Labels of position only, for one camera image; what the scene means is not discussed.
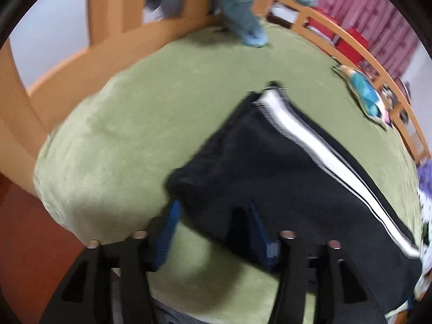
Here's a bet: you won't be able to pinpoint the light blue fleece garment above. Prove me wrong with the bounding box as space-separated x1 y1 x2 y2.
212 0 318 48

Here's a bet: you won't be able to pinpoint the black and white printed cloth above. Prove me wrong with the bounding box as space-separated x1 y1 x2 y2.
413 189 432 299

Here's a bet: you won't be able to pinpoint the green fleece blanket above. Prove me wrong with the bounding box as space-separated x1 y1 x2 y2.
34 20 426 324

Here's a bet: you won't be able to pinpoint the wooden bed frame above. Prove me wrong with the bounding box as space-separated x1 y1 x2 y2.
0 0 432 196

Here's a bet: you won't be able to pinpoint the black pants with white stripe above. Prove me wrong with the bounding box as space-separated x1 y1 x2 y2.
167 81 422 308

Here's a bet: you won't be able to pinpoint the purple cloth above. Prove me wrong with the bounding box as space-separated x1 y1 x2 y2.
417 161 432 194

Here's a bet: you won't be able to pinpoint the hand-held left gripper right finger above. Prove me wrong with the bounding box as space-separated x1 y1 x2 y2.
249 202 389 324

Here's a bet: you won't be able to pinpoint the pink patterned curtain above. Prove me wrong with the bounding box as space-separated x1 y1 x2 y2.
310 0 420 86

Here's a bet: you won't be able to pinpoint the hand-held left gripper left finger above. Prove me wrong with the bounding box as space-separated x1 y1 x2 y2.
40 198 182 324

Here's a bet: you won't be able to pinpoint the red box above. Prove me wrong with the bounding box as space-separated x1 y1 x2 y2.
304 15 339 44
336 27 369 65

